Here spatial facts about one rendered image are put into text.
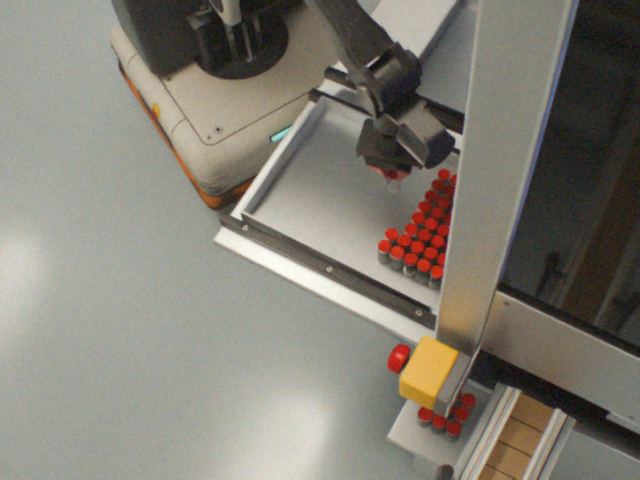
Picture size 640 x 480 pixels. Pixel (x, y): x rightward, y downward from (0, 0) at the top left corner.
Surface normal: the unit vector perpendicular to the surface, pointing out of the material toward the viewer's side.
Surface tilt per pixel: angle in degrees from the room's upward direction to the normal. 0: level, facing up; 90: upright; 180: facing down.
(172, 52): 90
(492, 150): 90
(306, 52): 0
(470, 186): 90
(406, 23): 0
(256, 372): 0
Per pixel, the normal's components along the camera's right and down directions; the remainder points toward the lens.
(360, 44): 0.25, 0.14
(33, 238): -0.07, -0.45
